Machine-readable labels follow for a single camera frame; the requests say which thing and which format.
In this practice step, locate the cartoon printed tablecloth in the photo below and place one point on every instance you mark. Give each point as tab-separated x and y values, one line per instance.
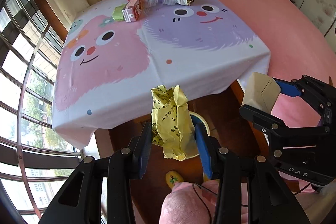
118	69

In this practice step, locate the light green packet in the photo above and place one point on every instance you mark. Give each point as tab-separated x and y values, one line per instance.
119	12

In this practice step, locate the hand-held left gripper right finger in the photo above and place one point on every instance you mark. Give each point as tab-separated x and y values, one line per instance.
203	150

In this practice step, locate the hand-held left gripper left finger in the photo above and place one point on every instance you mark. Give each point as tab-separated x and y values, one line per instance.
143	150

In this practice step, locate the yellow slipper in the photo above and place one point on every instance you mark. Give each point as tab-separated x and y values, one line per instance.
173	179

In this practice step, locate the person's left leg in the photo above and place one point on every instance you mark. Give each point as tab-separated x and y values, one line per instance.
183	205

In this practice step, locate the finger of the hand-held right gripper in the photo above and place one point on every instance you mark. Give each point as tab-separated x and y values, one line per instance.
262	121
287	87

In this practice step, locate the pink bed sheet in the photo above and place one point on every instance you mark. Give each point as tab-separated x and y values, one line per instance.
288	43

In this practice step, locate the yellow paper wrapper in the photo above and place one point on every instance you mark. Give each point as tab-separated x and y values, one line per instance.
170	124

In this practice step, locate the window with metal grille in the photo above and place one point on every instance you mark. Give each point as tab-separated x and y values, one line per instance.
23	82

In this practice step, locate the white cardboard box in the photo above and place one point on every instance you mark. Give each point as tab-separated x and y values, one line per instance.
258	92

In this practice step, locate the orange red carton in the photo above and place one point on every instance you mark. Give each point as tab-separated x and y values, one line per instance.
135	7

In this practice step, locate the clear plastic bottle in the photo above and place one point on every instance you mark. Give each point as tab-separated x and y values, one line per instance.
157	2

